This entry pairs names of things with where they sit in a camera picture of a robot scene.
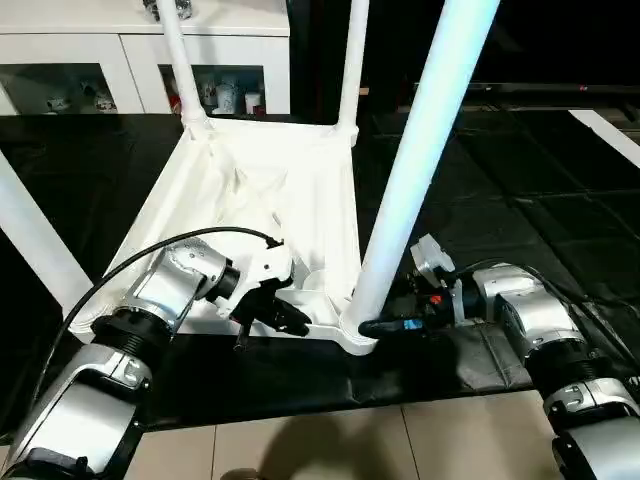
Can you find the white plastic table top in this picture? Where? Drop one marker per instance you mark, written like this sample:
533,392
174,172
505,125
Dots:
260,190

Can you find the dark rounded foot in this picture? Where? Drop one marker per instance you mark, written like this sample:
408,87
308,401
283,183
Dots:
241,474

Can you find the white toy figurine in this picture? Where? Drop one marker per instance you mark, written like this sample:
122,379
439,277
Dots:
57,105

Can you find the white flat strip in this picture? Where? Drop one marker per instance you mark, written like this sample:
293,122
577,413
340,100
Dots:
607,135

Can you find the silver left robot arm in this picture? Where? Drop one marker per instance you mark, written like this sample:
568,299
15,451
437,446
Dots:
180,275

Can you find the black box with label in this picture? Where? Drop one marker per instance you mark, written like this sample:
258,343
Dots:
320,50

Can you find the black long rail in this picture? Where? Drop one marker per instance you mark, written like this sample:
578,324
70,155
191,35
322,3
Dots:
550,88

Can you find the black work mat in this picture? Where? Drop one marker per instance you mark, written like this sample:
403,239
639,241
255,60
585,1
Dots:
525,200

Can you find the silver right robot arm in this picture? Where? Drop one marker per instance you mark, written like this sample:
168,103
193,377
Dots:
540,315

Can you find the small white jar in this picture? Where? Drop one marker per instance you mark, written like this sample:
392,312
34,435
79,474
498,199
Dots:
253,102

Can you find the white glass door cabinet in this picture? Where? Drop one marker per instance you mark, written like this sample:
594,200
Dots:
100,45

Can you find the dark crumpled bundle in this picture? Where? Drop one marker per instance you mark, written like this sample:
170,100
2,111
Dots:
186,6

